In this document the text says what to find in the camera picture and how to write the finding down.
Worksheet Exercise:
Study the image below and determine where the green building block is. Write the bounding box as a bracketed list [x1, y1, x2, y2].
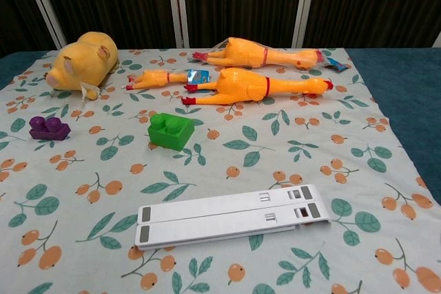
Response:
[147, 113, 196, 153]

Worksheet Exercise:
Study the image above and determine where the purple building block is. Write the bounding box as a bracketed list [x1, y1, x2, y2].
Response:
[28, 116, 72, 142]

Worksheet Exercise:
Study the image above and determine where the unbagged large rubber chicken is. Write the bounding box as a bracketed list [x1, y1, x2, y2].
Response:
[181, 67, 334, 107]

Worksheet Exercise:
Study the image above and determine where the blue small chicken header card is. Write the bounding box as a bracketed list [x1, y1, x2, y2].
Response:
[185, 69, 211, 85]

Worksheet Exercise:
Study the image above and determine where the floral print tablecloth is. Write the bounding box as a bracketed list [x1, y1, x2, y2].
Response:
[0, 48, 441, 294]

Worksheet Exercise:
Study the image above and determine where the bagged large rubber chicken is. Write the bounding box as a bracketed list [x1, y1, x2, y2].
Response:
[192, 36, 327, 70]

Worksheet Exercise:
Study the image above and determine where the small rubber chicken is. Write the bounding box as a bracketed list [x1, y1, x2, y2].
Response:
[125, 69, 189, 92]

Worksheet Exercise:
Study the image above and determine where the blue large chicken header card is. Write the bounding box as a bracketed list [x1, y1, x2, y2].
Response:
[323, 56, 349, 73]

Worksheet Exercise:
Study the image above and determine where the yellow plush pig toy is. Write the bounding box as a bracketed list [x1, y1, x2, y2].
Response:
[45, 31, 119, 101]

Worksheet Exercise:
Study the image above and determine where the white screen frame post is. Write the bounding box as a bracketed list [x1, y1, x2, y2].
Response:
[291, 0, 318, 49]
[23, 0, 67, 50]
[165, 0, 190, 49]

